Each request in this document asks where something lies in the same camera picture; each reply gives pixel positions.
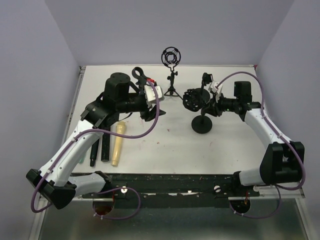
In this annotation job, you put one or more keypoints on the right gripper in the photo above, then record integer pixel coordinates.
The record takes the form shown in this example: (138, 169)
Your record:
(213, 108)

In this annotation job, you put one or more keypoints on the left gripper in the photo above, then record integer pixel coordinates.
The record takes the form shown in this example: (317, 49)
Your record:
(149, 116)

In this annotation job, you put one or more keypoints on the edge microphone stand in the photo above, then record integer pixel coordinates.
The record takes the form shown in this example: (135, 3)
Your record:
(205, 85)

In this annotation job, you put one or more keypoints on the round base microphone stand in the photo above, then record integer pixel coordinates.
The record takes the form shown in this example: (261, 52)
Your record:
(138, 74)

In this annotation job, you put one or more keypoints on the gold microphone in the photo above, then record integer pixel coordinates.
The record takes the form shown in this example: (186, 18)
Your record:
(120, 129)

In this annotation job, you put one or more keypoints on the black tripod microphone stand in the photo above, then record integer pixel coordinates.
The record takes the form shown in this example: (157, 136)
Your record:
(170, 58)

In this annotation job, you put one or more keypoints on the black glitter microphone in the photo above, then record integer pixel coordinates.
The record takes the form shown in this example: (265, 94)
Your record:
(105, 148)

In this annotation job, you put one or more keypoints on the small black microphone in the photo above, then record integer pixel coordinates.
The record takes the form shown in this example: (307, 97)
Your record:
(94, 153)

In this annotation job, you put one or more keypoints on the teal microphone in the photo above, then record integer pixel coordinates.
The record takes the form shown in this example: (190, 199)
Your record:
(81, 159)

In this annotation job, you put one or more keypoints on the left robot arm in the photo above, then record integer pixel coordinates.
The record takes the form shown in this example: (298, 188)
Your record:
(53, 180)

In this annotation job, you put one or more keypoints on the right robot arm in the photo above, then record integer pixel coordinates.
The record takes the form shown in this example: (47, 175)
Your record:
(283, 162)

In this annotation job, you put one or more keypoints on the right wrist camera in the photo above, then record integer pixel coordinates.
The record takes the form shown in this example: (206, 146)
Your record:
(216, 88)

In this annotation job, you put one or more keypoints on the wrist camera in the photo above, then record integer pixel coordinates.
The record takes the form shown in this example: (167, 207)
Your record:
(150, 94)
(216, 88)

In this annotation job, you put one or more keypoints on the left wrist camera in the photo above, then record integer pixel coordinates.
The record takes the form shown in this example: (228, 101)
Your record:
(150, 94)

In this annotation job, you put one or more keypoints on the black mounting rail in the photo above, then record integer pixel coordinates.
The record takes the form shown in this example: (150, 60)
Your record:
(171, 190)

